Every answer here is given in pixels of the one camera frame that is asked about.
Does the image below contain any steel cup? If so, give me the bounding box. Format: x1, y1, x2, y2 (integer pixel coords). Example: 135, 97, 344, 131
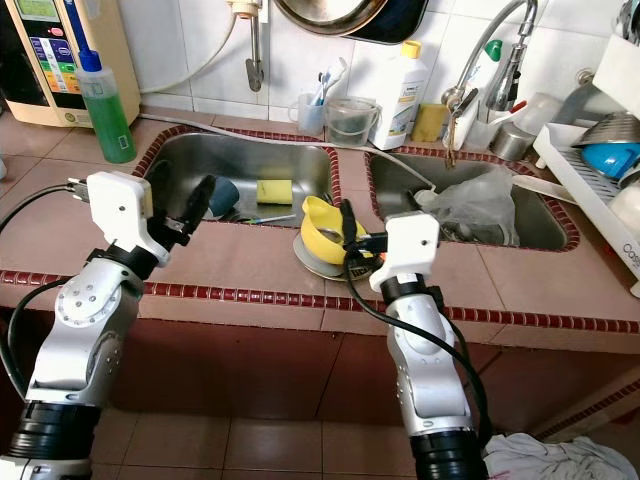
490, 122, 539, 164

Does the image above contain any grey cloth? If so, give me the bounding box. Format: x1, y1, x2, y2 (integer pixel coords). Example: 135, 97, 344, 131
482, 432, 623, 480

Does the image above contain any small white toothbrush cup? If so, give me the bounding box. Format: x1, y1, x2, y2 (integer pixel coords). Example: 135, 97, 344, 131
290, 93, 327, 136

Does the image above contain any steel sink basin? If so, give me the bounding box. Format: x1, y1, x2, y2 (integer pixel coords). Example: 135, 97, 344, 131
365, 148, 583, 253
135, 127, 346, 226

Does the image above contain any clear plastic bag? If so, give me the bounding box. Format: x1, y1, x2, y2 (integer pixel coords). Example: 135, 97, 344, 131
415, 168, 521, 246

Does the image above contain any plain yellow sponge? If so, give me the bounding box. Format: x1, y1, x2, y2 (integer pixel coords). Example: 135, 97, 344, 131
412, 102, 451, 143

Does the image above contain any beige water purifier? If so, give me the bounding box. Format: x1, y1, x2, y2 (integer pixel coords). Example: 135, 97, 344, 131
5, 0, 136, 127

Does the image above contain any white chopstick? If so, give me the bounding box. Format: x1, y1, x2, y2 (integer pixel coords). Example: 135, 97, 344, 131
244, 212, 298, 225

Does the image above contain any red brown cabinet door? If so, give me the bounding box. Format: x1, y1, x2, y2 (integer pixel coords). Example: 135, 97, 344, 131
305, 335, 401, 431
20, 310, 321, 426
490, 350, 640, 441

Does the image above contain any blue grey mug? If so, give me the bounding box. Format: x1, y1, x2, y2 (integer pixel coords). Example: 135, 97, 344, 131
190, 176, 243, 216

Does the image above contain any white bottle yellow cap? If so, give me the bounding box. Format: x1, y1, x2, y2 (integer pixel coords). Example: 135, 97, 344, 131
372, 40, 431, 151

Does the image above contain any blue bowl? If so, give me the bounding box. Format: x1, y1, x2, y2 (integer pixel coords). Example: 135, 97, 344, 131
582, 142, 640, 181

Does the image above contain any clear plastic cup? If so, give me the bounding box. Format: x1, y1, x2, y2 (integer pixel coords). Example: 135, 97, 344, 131
325, 96, 381, 147

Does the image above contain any pale utensil handle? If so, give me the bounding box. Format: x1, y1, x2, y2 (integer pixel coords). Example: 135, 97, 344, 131
510, 175, 571, 206

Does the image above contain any chrome faucet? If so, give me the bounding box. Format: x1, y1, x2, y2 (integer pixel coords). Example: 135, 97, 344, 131
443, 0, 541, 176

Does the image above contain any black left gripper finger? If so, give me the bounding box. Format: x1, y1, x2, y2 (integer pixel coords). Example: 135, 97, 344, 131
175, 175, 217, 237
145, 158, 173, 216

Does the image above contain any white dish rack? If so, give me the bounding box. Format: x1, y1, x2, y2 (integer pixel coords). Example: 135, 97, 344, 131
532, 120, 640, 301

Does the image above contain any white box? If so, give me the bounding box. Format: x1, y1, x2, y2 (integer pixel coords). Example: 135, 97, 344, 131
592, 30, 640, 111

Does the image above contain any toothbrush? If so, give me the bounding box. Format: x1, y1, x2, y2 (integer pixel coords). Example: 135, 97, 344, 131
313, 55, 351, 106

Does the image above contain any hanging metal utensil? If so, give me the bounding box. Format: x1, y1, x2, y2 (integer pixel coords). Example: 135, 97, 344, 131
232, 0, 269, 93

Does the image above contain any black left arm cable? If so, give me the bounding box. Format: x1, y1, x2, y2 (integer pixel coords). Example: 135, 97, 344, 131
0, 183, 91, 401

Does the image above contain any white tube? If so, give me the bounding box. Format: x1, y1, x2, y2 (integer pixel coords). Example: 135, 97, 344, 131
138, 15, 246, 98

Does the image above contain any shallow steel bowl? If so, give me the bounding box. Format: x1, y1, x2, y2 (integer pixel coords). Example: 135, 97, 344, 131
292, 233, 366, 282

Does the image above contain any green dish soap bottle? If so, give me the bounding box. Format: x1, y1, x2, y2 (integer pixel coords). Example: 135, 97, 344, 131
77, 0, 136, 165

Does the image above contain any large steel mixing bowl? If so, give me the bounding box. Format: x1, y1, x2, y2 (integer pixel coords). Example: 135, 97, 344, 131
570, 110, 640, 149

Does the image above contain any hanging dark pan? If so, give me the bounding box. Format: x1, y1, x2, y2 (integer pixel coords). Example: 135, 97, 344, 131
272, 0, 431, 46

